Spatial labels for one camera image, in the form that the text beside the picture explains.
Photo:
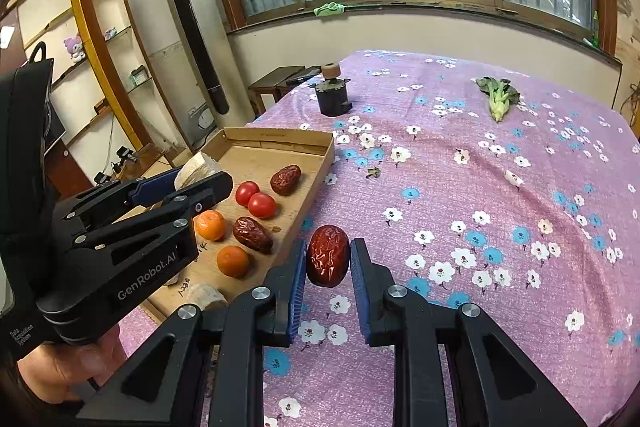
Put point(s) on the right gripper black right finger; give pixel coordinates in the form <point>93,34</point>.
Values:
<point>452,366</point>

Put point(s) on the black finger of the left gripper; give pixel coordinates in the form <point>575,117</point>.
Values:
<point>105,203</point>
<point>144,221</point>

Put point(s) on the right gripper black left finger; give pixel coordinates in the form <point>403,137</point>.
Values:
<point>206,360</point>

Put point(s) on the orange tangerine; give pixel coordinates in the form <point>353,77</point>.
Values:
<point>233,261</point>
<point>211,225</point>

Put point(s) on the beige cork piece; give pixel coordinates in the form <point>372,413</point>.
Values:
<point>197,168</point>

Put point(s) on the red cherry tomato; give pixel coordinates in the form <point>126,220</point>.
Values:
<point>262,206</point>
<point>245,191</point>

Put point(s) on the dried red jujube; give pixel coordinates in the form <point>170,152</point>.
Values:
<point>285,180</point>
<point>251,234</point>
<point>327,258</point>

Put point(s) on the person's left hand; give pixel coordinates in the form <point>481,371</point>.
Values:
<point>53,371</point>

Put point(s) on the wooden tv cabinet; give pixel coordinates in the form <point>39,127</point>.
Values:
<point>67,178</point>

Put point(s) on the shallow cardboard box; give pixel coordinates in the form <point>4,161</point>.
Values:
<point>253,154</point>

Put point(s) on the white standing air conditioner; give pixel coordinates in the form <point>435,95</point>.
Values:
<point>224,101</point>

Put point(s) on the dark wooden side table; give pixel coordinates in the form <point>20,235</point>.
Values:
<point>278,83</point>

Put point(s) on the purple plush toy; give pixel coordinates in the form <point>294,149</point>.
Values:
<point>75,48</point>

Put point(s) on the purple floral tablecloth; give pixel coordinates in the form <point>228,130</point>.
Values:
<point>536,218</point>

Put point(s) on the black cylindrical holder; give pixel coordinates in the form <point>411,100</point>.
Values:
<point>332,97</point>

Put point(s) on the brown tape roll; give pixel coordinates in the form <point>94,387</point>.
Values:
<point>331,71</point>

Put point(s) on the green cloth on windowsill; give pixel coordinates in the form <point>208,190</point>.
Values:
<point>329,9</point>

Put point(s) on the green leafy vegetable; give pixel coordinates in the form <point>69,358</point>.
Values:
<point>501,96</point>

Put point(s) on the white wall shelf unit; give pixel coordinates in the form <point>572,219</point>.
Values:
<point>111,117</point>

